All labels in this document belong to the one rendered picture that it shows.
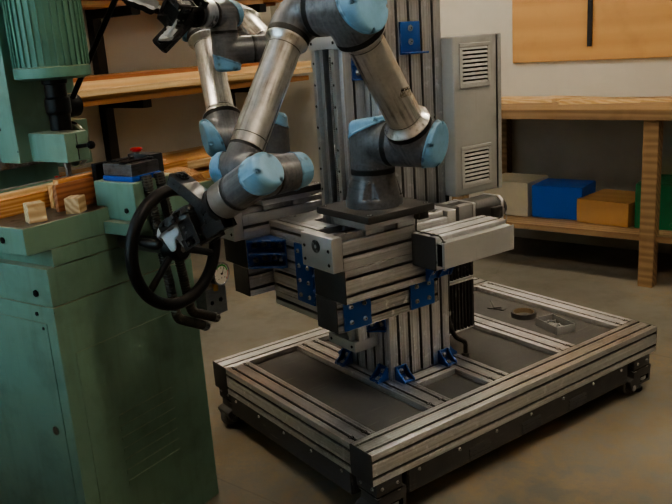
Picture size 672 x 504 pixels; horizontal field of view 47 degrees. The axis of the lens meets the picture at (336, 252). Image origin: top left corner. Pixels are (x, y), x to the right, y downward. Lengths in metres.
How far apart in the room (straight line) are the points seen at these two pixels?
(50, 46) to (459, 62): 1.12
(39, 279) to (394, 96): 0.89
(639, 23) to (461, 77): 2.27
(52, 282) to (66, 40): 0.56
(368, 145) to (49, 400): 0.98
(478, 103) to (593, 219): 1.91
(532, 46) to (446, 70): 2.41
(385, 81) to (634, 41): 2.87
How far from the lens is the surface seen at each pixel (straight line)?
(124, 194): 1.85
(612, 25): 4.56
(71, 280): 1.85
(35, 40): 1.94
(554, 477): 2.39
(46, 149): 2.03
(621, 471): 2.45
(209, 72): 2.48
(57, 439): 2.00
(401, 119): 1.85
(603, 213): 4.18
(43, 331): 1.89
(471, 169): 2.40
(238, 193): 1.46
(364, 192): 1.99
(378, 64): 1.75
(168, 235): 1.64
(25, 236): 1.77
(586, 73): 4.63
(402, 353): 2.41
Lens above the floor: 1.24
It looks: 15 degrees down
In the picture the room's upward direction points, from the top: 4 degrees counter-clockwise
